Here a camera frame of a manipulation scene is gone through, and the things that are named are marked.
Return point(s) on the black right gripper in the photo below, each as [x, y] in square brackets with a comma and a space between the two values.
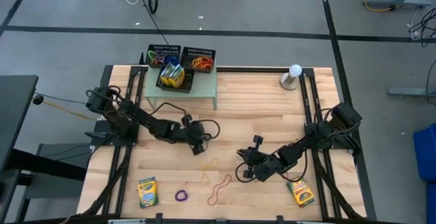
[267, 167]

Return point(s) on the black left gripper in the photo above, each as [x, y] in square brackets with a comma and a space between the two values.
[195, 133]

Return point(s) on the yellow rubber band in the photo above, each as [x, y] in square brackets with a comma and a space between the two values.
[204, 174]
[197, 60]

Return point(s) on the long red rubber band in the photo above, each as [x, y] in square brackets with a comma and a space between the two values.
[219, 190]

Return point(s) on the black plastic basket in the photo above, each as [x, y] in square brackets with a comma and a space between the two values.
[187, 52]
[163, 47]
[189, 81]

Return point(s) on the orange rubber band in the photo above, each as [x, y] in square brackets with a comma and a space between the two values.
[203, 65]
[195, 64]

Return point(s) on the blue-printed Crayola crayon box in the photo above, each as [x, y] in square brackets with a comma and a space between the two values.
[148, 193]

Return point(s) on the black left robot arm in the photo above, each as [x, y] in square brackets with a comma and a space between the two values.
[150, 123]

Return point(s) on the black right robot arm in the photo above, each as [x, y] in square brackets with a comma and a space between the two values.
[299, 147]

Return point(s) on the black desk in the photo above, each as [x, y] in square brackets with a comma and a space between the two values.
[15, 115]

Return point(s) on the green metal shelf riser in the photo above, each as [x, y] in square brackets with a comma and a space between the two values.
[204, 89]

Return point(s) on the black table clamp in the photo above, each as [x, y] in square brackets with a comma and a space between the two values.
[280, 219]
[158, 218]

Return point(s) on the white globe bulb lamp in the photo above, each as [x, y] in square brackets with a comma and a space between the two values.
[295, 70]

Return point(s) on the black round knob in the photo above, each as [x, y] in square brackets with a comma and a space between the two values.
[38, 99]

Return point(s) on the blue plastic bin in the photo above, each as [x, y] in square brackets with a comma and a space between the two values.
[427, 152]
[432, 200]

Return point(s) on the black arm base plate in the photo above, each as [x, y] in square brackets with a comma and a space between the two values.
[345, 141]
[102, 139]

